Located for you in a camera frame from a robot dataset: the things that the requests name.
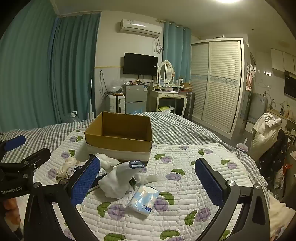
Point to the blue white tissue pack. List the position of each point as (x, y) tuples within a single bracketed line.
[(141, 201)]

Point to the white sock with blue cuff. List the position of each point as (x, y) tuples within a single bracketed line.
[(115, 180)]

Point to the grey washing machine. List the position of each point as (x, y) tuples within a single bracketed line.
[(259, 106)]

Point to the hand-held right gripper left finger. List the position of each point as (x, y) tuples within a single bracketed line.
[(85, 179)]

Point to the silver small fridge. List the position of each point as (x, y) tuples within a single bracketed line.
[(135, 97)]

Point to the white jacket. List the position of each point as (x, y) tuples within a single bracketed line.
[(266, 132)]

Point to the dark chair with clothes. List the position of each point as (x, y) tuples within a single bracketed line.
[(275, 155)]

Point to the pink hanging clothes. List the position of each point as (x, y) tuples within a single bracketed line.
[(249, 78)]

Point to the light blue curtain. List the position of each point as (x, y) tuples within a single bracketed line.
[(175, 53)]

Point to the white fleece blanket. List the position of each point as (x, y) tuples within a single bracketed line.
[(280, 210)]

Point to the purple cup with straw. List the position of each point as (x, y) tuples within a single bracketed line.
[(242, 147)]

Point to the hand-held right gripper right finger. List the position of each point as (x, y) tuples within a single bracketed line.
[(209, 183)]

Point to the black range hood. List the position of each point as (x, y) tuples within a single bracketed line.
[(290, 87)]

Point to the white floral quilt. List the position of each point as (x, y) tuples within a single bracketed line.
[(175, 192)]

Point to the brown cardboard box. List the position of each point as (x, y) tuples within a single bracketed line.
[(120, 143)]

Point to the white air conditioner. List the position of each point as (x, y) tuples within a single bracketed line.
[(140, 27)]

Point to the yellow bag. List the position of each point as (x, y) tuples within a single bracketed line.
[(165, 109)]

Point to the white louvred wardrobe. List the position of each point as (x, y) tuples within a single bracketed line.
[(219, 85)]

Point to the black wall television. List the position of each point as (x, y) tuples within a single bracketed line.
[(140, 64)]

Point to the white standing pole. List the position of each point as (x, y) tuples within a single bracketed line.
[(91, 99)]

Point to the person's left hand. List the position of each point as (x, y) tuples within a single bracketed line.
[(11, 209)]

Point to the clear water jug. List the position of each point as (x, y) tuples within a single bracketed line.
[(71, 117)]

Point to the silver suitcase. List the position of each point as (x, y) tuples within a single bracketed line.
[(190, 105)]

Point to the white suitcase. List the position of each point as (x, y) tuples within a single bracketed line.
[(115, 104)]

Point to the white wall cabinets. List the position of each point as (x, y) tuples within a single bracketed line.
[(283, 61)]

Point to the cream cloth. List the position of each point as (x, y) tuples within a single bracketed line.
[(67, 167)]

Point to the white oval mirror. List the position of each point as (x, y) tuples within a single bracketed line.
[(166, 70)]

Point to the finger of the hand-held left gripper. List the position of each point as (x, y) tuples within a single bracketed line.
[(15, 141), (34, 157)]

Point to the teal curtain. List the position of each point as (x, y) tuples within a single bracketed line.
[(74, 69), (25, 76)]

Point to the clear plastic bag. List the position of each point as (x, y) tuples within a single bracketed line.
[(115, 85)]

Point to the white dressing table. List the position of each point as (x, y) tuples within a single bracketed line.
[(166, 95)]

